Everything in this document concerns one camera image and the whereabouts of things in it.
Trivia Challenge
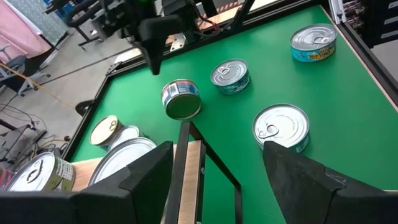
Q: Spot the green table mat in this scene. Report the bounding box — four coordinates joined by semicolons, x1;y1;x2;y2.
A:
70;4;398;224

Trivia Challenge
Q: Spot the office chair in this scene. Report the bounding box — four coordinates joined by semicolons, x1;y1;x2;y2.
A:
0;45;52;97

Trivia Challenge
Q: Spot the pink cloth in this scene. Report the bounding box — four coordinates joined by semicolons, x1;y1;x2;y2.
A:
0;0;52;63

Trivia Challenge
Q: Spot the gold lid can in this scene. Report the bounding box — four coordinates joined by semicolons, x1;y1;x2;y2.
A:
160;78;203;121
88;114;124;147

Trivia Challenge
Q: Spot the black aluminium table frame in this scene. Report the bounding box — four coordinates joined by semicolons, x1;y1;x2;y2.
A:
63;0;398;162

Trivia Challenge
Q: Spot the white label can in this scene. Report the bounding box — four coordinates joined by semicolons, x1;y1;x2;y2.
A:
88;136;158;187

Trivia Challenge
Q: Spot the plain grey lid can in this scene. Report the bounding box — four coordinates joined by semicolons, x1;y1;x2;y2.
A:
107;124;142;152

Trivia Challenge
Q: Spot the silver aluminium extrusion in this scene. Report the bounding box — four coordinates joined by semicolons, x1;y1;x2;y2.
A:
328;0;348;24

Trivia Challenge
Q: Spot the grey cloth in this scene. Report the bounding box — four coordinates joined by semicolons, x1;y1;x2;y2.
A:
6;0;72;44

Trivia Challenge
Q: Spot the teal label tuna can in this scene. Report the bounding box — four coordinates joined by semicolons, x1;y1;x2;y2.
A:
251;103;311;153
210;58;251;96

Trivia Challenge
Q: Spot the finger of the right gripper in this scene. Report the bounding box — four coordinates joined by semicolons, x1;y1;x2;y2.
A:
133;15;187;76

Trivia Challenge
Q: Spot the black drawer cabinet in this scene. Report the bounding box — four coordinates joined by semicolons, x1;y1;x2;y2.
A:
341;0;398;49

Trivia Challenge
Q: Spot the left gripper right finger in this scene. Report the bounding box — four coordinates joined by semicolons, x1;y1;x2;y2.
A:
262;140;398;224

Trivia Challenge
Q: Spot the wooden board tray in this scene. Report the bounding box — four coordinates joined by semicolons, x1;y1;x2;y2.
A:
70;121;243;224

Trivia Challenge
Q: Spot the green label can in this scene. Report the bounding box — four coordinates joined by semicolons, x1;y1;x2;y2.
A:
4;151;76;192

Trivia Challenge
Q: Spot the yellow cable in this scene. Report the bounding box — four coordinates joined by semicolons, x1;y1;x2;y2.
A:
0;62;77;110

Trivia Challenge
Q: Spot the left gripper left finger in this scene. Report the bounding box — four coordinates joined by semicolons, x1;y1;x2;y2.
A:
0;141;175;224

